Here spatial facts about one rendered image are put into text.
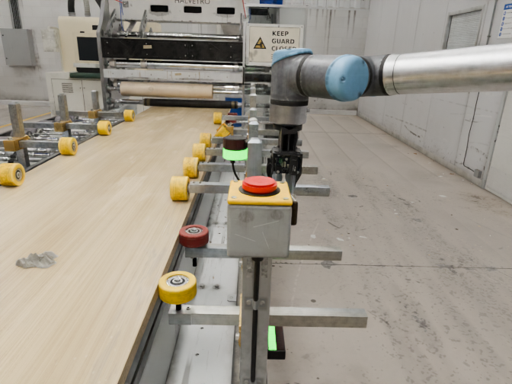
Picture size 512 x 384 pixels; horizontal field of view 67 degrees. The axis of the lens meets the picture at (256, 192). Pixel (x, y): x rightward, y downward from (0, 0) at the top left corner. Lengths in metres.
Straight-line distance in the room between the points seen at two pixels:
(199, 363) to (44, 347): 0.44
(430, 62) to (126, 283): 0.77
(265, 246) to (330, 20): 9.68
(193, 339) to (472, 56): 0.94
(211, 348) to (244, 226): 0.73
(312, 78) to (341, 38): 9.24
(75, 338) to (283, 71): 0.66
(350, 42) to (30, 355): 9.76
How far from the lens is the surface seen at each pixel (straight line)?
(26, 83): 11.31
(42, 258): 1.01
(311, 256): 1.10
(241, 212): 0.42
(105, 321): 0.79
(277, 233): 0.43
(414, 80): 0.89
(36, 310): 0.87
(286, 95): 0.90
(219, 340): 1.15
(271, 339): 1.03
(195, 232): 1.08
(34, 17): 11.09
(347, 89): 0.82
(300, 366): 2.00
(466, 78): 0.86
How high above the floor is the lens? 1.37
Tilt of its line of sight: 19 degrees down
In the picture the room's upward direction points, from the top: 2 degrees clockwise
